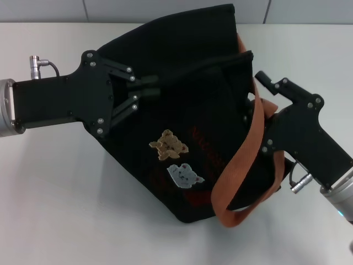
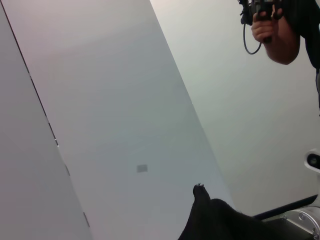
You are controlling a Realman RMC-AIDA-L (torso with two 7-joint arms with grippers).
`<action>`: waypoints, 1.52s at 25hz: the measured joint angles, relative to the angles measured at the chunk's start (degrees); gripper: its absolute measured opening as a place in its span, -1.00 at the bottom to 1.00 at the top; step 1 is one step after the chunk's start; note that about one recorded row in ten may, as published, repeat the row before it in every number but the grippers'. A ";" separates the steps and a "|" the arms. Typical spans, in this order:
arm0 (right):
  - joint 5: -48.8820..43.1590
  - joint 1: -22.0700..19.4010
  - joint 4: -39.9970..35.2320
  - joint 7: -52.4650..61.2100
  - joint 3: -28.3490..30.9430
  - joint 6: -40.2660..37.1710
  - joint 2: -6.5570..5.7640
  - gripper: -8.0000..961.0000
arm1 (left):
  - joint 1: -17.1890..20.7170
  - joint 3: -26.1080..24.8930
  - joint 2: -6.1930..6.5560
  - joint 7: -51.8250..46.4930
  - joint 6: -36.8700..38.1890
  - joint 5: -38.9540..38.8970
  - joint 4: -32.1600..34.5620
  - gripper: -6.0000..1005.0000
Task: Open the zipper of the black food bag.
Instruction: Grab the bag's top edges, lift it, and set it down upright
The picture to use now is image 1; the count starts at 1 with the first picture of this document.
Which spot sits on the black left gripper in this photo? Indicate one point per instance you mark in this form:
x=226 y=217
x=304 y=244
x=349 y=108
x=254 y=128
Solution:
x=69 y=102

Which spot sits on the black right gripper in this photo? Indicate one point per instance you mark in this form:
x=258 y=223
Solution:
x=303 y=138

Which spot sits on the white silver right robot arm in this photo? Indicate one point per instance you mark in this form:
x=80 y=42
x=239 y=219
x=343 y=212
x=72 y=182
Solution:
x=340 y=196

